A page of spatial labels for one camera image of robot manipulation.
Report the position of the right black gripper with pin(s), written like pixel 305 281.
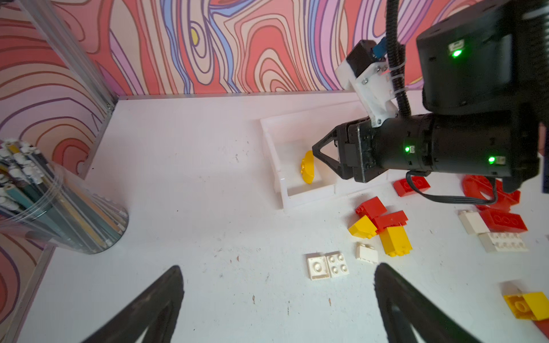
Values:
pixel 366 152

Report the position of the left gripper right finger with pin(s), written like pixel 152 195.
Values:
pixel 407 314

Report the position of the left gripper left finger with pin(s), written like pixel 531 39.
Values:
pixel 150 317

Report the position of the yellow curved lego piece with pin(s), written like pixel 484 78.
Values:
pixel 307 168

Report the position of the yellow tall lego brick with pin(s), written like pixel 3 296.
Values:
pixel 395 241

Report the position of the red square lego brick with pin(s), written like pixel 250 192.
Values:
pixel 371 208

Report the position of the yellow sloped lego brick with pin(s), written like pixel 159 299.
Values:
pixel 363 228

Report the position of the white lego block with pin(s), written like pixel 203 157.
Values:
pixel 473 223

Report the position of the white long lego plate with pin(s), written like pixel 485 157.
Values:
pixel 502 242

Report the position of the yellow lego brick front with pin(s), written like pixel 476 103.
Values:
pixel 530 306

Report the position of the red arch lego piece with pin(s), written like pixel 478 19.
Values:
pixel 479 187

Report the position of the red long lego brick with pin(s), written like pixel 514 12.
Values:
pixel 396 219

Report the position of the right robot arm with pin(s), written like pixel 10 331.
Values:
pixel 485 93

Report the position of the small white lego brick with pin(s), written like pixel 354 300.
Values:
pixel 367 253

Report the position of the white lego plate studded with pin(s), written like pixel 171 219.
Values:
pixel 337 264

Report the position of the white lego plate left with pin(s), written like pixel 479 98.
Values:
pixel 317 267

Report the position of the clear cup of pens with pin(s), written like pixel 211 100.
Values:
pixel 44 202

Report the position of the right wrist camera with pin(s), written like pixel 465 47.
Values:
pixel 366 72

